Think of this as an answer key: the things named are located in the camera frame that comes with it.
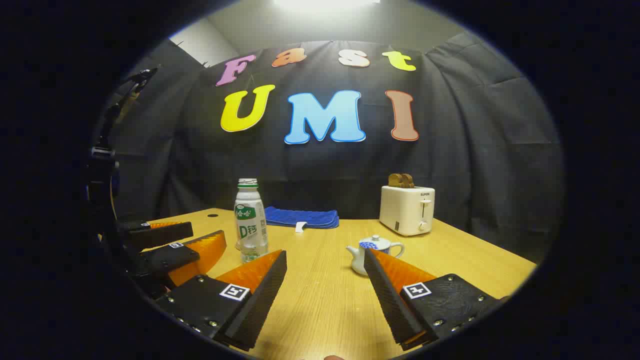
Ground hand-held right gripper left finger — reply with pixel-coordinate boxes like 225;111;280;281
156;249;289;352

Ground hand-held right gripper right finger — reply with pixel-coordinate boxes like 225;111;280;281
363;248;502;352

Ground white blue-patterned teacup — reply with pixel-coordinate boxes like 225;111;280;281
346;241;405;277

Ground white water bottle green label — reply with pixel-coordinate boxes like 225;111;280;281
234;178;269;264

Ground white toaster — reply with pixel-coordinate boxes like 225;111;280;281
379;185;436;237

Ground blue folded cloth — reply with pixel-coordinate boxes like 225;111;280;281
264;205;340;233

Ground ceiling light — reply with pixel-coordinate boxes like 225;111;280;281
272;0;382;10

